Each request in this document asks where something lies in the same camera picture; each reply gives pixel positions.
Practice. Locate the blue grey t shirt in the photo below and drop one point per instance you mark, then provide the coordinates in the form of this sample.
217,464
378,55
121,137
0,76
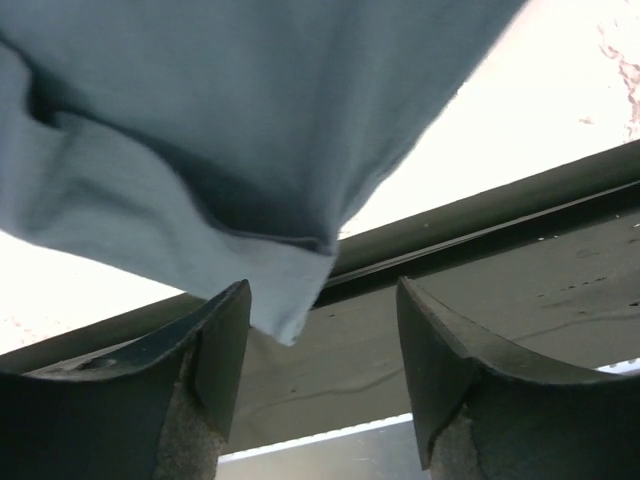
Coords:
199,143

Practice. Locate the black mounting base rail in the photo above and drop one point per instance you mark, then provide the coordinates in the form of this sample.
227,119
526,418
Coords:
550,262

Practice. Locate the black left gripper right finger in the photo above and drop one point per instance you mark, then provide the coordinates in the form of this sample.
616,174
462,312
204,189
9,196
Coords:
486,408

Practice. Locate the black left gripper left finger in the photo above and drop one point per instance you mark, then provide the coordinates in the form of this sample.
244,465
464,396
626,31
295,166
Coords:
160,407

